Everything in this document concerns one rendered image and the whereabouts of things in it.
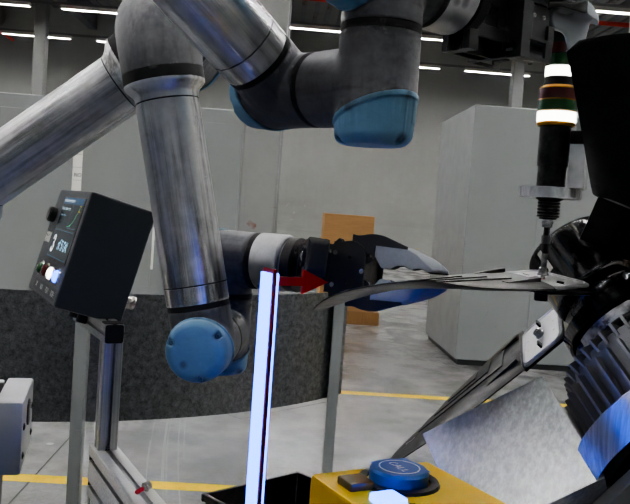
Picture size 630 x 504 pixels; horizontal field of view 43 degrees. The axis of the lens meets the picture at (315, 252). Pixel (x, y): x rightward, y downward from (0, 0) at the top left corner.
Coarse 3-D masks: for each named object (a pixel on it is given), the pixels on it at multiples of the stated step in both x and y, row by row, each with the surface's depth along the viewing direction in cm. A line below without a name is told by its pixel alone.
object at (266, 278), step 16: (256, 352) 76; (256, 368) 76; (256, 384) 76; (256, 400) 75; (256, 416) 75; (256, 432) 75; (256, 448) 75; (256, 464) 75; (256, 480) 75; (256, 496) 75
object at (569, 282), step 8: (512, 272) 95; (520, 272) 95; (528, 272) 95; (536, 272) 95; (544, 280) 90; (552, 280) 91; (560, 280) 91; (568, 280) 91; (576, 280) 91; (560, 288) 87; (568, 288) 87; (576, 288) 88
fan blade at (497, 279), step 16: (480, 272) 91; (496, 272) 92; (368, 288) 77; (384, 288) 77; (400, 288) 78; (416, 288) 79; (448, 288) 76; (464, 288) 76; (480, 288) 77; (496, 288) 79; (512, 288) 81; (528, 288) 83; (544, 288) 84; (320, 304) 87; (336, 304) 92
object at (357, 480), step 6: (348, 474) 52; (354, 474) 52; (360, 474) 52; (342, 480) 51; (348, 480) 51; (354, 480) 51; (360, 480) 51; (366, 480) 51; (342, 486) 51; (348, 486) 50; (354, 486) 50; (360, 486) 51; (366, 486) 51; (372, 486) 51
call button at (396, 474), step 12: (372, 468) 53; (384, 468) 52; (396, 468) 53; (408, 468) 53; (420, 468) 53; (372, 480) 52; (384, 480) 51; (396, 480) 51; (408, 480) 51; (420, 480) 52
